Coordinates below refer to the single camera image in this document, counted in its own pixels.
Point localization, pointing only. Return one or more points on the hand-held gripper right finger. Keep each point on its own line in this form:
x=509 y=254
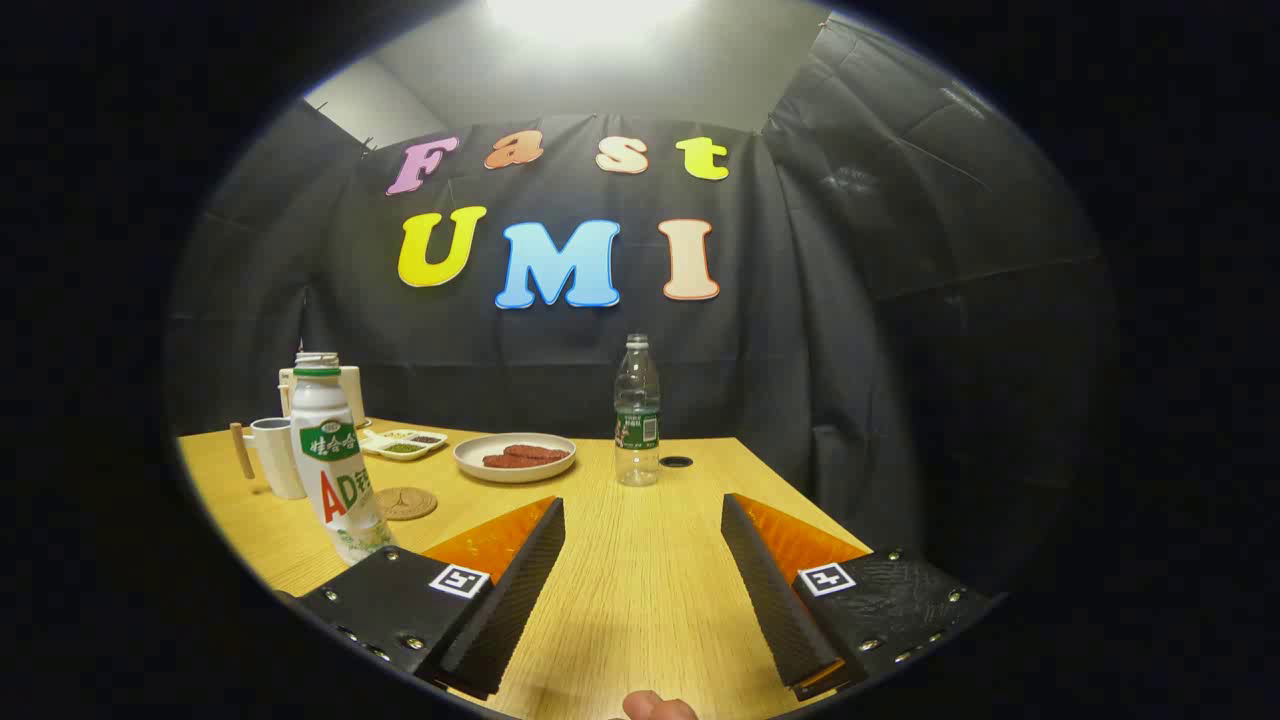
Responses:
x=775 y=600

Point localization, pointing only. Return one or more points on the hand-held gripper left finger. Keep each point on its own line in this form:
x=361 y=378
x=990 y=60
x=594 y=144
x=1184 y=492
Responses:
x=510 y=610

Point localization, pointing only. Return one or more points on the round wooden coaster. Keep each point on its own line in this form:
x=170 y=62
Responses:
x=410 y=503

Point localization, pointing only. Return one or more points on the white juice bottle green label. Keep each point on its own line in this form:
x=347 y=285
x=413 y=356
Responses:
x=335 y=480

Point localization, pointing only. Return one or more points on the clear plastic water bottle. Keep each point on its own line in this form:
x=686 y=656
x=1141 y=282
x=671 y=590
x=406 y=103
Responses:
x=637 y=420

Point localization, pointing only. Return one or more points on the white round plate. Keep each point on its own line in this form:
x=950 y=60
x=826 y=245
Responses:
x=515 y=476

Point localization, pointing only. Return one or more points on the wooden table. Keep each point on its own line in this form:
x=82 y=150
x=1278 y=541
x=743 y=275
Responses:
x=640 y=560

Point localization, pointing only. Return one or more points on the white divided tray of beans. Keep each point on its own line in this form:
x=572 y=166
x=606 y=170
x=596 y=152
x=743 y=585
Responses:
x=405 y=447

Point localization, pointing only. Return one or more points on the cream toaster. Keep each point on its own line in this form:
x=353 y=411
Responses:
x=352 y=395

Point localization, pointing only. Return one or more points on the ceiling light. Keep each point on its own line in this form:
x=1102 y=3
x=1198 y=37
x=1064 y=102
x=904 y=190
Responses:
x=590 y=15

